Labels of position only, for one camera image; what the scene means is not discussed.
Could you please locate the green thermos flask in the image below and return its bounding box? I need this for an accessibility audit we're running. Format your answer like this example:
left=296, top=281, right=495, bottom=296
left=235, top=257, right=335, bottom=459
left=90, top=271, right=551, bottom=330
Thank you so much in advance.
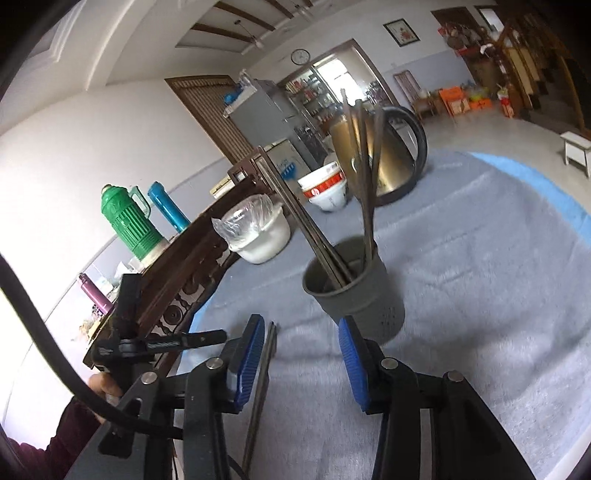
left=102, top=184, right=167, bottom=262

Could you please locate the wooden chair with tall back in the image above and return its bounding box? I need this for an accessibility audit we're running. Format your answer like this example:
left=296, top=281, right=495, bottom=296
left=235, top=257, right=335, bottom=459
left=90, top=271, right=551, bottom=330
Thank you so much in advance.
left=393, top=70, right=435, bottom=119

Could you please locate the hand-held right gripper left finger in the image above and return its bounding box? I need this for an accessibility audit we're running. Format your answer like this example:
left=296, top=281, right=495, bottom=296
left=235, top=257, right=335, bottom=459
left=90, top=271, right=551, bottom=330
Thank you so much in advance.
left=65, top=314, right=267, bottom=480

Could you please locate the person's left hand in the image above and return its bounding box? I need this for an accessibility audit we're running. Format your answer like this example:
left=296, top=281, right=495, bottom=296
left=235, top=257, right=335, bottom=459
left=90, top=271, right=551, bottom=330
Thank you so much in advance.
left=87, top=372, right=123, bottom=424

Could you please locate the grey perforated utensil holder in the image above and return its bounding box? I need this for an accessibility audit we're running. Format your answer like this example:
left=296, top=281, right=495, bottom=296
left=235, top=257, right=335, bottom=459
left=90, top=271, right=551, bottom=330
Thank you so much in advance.
left=302, top=235, right=406, bottom=345

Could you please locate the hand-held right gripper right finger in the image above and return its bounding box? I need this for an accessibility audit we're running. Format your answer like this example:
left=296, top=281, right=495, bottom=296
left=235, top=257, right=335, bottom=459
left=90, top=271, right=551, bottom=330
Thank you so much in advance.
left=338, top=316, right=537, bottom=480

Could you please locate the glass display shelf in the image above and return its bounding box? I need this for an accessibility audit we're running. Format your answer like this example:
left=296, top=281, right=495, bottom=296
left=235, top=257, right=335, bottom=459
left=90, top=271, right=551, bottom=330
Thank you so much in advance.
left=281, top=69, right=343, bottom=126

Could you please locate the white small stool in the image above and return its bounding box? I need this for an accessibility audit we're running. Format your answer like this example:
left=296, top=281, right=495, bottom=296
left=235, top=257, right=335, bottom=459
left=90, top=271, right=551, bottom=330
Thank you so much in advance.
left=561, top=131, right=591, bottom=179

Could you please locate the blue table cover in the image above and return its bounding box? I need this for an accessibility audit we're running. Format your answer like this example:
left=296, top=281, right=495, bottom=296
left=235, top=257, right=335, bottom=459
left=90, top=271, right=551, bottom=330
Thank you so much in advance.
left=188, top=152, right=591, bottom=334

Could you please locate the white pot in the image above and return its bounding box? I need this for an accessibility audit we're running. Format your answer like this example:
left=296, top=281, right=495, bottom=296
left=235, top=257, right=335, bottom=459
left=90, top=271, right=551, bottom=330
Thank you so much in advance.
left=228, top=205, right=292, bottom=265

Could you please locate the person's left forearm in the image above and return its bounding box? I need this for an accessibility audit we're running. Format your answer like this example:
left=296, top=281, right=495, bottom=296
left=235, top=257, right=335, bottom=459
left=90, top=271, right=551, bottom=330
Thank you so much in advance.
left=0, top=396, right=103, bottom=480

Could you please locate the framed wall picture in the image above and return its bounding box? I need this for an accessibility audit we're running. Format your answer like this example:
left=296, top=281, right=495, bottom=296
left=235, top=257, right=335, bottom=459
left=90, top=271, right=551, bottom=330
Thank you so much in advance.
left=383, top=18, right=420, bottom=47

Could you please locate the grey refrigerator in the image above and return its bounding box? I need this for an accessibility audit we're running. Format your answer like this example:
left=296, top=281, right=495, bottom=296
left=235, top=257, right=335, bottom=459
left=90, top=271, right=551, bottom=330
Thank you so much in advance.
left=224, top=79, right=333, bottom=172

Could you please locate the grey table cloth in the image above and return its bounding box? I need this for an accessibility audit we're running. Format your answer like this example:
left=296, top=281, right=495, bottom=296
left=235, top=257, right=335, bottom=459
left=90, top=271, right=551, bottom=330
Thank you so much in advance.
left=173, top=150, right=579, bottom=480

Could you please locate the dark wooden chair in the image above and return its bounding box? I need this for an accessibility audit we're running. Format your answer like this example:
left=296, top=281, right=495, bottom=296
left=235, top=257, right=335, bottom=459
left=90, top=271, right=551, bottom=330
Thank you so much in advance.
left=228, top=154, right=265, bottom=186

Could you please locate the black cable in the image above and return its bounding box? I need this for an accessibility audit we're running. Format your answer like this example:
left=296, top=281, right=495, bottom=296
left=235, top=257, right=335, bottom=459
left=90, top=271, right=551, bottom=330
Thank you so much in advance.
left=0, top=255, right=185, bottom=440

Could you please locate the purple drinking bottle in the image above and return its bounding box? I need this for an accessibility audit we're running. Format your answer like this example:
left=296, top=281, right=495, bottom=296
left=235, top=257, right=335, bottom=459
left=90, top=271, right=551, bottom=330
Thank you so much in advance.
left=78, top=273, right=114, bottom=315

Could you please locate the brown wooden door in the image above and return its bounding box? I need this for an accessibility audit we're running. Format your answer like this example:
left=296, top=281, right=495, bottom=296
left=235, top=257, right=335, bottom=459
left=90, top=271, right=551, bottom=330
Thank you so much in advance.
left=165, top=75, right=256, bottom=165

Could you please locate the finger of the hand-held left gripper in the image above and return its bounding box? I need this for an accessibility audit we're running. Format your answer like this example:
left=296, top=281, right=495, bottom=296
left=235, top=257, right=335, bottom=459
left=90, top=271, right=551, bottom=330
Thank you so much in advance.
left=145, top=329, right=228, bottom=352

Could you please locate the gold electric kettle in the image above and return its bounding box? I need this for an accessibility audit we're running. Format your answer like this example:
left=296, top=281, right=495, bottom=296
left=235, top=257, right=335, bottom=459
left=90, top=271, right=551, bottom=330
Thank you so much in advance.
left=329, top=105, right=428, bottom=208

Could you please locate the dark carved wooden sideboard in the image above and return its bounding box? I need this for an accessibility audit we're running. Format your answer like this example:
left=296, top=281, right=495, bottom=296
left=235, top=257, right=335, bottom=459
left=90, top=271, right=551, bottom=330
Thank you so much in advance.
left=83, top=157, right=279, bottom=370

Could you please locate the bundle of dark chopsticks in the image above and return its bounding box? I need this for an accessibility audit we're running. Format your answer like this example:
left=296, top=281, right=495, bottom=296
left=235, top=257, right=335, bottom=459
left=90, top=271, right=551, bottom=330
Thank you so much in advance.
left=252, top=88, right=387, bottom=289

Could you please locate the blue thermos bottle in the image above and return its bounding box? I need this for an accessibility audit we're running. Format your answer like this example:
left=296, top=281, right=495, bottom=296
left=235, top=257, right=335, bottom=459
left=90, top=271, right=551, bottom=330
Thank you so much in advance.
left=148, top=181, right=191, bottom=233

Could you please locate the wooden stair railing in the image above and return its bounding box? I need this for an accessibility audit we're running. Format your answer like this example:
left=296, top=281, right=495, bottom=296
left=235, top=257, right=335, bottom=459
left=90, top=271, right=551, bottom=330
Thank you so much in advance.
left=480, top=14, right=570, bottom=117

